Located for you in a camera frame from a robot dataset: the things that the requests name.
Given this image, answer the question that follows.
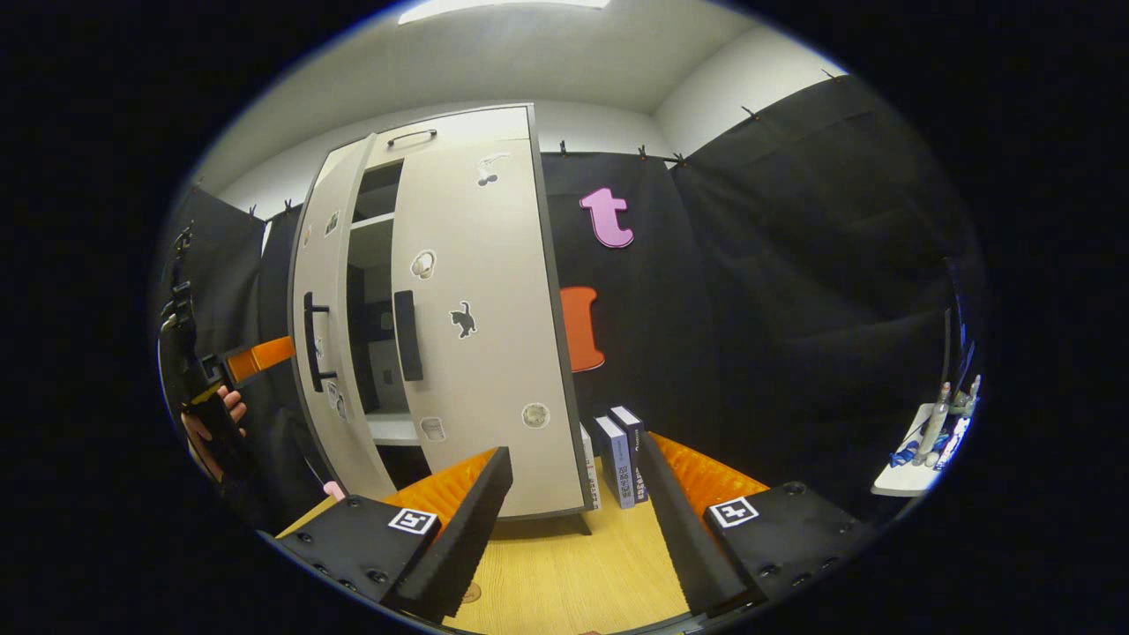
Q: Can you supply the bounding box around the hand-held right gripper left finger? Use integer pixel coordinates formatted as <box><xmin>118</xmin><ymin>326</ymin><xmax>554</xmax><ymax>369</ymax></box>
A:
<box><xmin>275</xmin><ymin>445</ymin><xmax>514</xmax><ymax>623</ymax></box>

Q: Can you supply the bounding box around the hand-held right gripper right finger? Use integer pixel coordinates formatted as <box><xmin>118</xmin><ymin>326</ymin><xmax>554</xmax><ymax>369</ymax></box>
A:
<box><xmin>637</xmin><ymin>430</ymin><xmax>883</xmax><ymax>616</ymax></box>

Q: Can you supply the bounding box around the cabinet door with camera sticker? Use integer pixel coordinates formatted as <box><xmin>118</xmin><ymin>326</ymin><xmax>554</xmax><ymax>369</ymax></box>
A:
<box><xmin>289</xmin><ymin>132</ymin><xmax>398</xmax><ymax>502</ymax></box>

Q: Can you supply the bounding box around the cabinet door with headphone sticker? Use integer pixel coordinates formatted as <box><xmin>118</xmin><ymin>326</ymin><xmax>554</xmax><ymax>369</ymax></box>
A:
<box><xmin>390</xmin><ymin>137</ymin><xmax>594</xmax><ymax>521</ymax></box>

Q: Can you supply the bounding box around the grey-blue box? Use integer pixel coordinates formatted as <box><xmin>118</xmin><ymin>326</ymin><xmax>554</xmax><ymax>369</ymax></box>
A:
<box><xmin>593</xmin><ymin>415</ymin><xmax>638</xmax><ymax>510</ymax></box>

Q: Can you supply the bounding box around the dark navy box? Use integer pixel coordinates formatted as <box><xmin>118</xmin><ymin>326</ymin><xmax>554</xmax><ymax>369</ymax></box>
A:
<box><xmin>609</xmin><ymin>406</ymin><xmax>649</xmax><ymax>504</ymax></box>

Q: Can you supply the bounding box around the thin white box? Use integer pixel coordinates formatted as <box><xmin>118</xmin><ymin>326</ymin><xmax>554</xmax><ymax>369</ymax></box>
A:
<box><xmin>579</xmin><ymin>423</ymin><xmax>602</xmax><ymax>511</ymax></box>

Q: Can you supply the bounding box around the white cabinet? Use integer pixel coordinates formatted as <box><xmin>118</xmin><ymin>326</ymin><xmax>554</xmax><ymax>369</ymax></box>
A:
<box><xmin>347</xmin><ymin>104</ymin><xmax>596</xmax><ymax>537</ymax></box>

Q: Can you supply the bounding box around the white side table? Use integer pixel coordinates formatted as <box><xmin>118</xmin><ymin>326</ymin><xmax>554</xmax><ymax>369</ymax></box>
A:
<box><xmin>871</xmin><ymin>401</ymin><xmax>962</xmax><ymax>497</ymax></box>

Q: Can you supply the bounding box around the black backdrop cloth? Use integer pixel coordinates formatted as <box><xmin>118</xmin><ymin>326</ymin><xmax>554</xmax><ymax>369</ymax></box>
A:
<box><xmin>159</xmin><ymin>75</ymin><xmax>984</xmax><ymax>530</ymax></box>

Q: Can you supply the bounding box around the tall clear bottle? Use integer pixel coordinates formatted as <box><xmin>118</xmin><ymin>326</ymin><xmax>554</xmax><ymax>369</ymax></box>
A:
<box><xmin>913</xmin><ymin>382</ymin><xmax>952</xmax><ymax>467</ymax></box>

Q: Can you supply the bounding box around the white cabinet drawer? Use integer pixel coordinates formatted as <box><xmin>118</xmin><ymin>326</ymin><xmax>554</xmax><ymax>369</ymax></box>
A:
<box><xmin>366</xmin><ymin>106</ymin><xmax>535</xmax><ymax>170</ymax></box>

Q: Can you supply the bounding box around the long ceiling light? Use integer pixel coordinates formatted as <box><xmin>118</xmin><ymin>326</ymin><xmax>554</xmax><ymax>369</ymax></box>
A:
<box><xmin>397</xmin><ymin>0</ymin><xmax>611</xmax><ymax>26</ymax></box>

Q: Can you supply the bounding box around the blue strap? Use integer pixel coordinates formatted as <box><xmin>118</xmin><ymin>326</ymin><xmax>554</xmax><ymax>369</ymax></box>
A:
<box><xmin>889</xmin><ymin>437</ymin><xmax>949</xmax><ymax>468</ymax></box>

